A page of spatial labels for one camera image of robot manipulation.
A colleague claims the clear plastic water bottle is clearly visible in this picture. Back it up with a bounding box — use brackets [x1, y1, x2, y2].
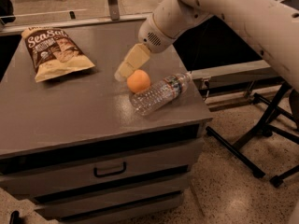
[130, 73, 192, 116]

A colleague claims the metal railing frame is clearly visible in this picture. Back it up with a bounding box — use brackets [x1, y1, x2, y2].
[0, 0, 163, 35]

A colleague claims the black drawer handle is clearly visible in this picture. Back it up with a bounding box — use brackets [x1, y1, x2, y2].
[93, 161, 127, 178]

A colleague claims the black tripod stand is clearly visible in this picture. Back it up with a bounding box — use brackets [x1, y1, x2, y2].
[206, 82, 299, 178]

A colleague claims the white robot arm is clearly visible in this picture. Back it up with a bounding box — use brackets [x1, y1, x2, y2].
[115, 0, 299, 91]

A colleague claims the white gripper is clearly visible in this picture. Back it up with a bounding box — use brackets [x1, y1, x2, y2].
[114, 12, 176, 82]

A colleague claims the orange fruit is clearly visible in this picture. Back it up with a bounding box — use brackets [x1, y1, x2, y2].
[127, 69, 150, 93]

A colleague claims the sea salt chips bag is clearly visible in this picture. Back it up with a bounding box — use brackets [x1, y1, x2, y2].
[21, 27, 94, 82]

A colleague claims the grey drawer cabinet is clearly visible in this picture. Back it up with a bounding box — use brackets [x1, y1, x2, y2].
[0, 21, 211, 224]

